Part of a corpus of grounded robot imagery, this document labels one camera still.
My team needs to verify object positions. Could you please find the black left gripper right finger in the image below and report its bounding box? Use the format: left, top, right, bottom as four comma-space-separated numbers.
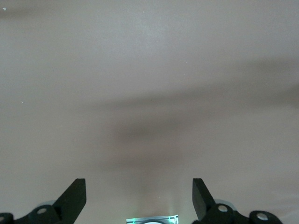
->
192, 178, 249, 224

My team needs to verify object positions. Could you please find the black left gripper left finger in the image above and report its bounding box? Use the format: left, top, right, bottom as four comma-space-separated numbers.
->
14, 178, 86, 224

